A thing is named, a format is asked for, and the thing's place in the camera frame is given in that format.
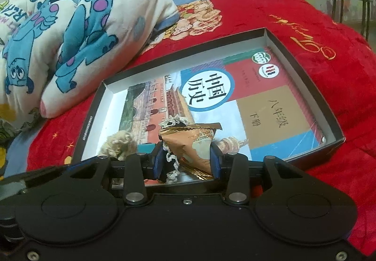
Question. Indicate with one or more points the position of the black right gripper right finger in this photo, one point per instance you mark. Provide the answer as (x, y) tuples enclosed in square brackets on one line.
[(233, 171)]

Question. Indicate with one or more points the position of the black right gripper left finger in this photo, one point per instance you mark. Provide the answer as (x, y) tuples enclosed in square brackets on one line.
[(135, 169)]

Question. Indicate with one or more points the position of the orange triangular snack packet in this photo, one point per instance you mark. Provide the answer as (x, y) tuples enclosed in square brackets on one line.
[(191, 149)]

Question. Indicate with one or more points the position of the beige crochet scrunchie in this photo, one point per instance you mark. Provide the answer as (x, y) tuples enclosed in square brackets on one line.
[(119, 145)]

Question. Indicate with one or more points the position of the black white-trimmed crochet scrunchie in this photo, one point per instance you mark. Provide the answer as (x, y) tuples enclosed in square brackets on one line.
[(170, 144)]

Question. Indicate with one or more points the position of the black shallow cardboard box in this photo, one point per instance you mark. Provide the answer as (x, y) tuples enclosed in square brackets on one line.
[(105, 113)]

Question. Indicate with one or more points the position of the Chinese history textbook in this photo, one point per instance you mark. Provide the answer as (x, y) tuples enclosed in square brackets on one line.
[(250, 94)]

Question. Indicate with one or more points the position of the red plush blanket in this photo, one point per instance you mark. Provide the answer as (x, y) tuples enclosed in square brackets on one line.
[(338, 60)]

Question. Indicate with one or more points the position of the white cartoon monster quilt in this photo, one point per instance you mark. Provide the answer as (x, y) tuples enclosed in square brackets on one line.
[(54, 53)]

